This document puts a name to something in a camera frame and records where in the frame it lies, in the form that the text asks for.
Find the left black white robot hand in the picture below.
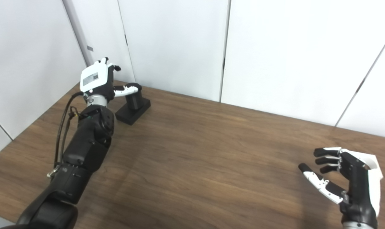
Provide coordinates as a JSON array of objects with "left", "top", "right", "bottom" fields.
[{"left": 80, "top": 57, "right": 142, "bottom": 100}]

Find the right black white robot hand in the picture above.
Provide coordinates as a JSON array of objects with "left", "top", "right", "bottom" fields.
[{"left": 298, "top": 147, "right": 381, "bottom": 228}]

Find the black cylinder peg with base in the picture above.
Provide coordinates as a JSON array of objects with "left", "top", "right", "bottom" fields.
[{"left": 115, "top": 83, "right": 151, "bottom": 125}]

